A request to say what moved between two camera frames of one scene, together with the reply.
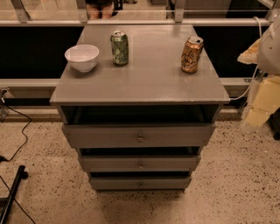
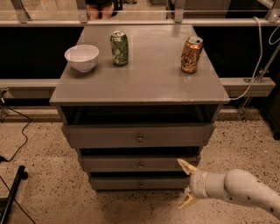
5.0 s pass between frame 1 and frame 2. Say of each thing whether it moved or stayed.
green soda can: stayed
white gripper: moved
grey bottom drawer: stayed
